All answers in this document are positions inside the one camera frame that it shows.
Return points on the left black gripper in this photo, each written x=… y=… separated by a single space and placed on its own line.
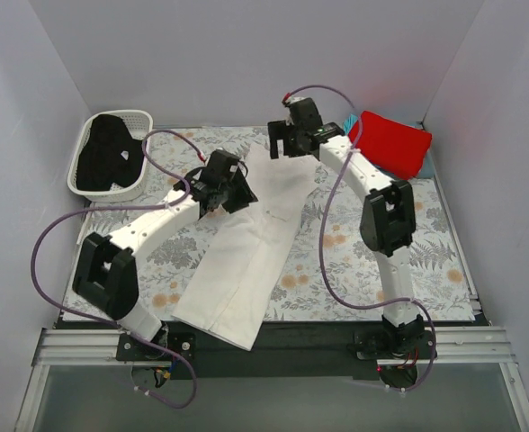
x=236 y=194

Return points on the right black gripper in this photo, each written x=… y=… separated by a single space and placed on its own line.
x=281 y=133

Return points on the white t shirt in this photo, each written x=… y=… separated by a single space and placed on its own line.
x=230 y=290

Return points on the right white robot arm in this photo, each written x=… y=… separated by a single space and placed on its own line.
x=388 y=220

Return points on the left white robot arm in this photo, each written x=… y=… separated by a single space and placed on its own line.
x=107 y=269

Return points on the floral table mat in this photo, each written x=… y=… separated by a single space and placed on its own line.
x=329 y=274

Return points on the red folded t shirt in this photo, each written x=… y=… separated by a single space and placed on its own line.
x=390 y=148

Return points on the white plastic basket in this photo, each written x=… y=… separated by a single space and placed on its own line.
x=139 y=123

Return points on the black t shirt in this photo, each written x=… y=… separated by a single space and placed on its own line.
x=110 y=156

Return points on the blue folded t shirt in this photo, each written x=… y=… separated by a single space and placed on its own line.
x=426 y=168

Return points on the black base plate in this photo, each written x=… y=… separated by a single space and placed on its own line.
x=355 y=349

